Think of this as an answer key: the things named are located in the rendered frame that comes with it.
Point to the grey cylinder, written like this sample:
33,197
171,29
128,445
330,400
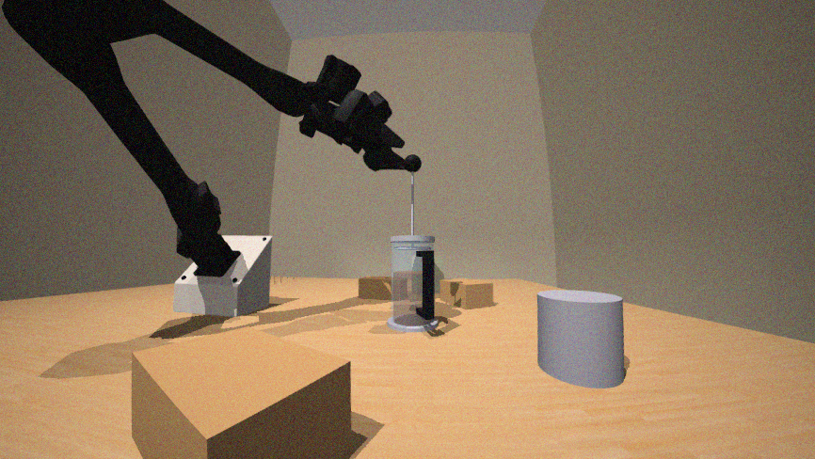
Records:
580,337

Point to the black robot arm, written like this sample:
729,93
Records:
74,37

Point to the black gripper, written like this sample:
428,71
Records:
355,123

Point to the glass french press coffee maker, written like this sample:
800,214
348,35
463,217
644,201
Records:
413,275

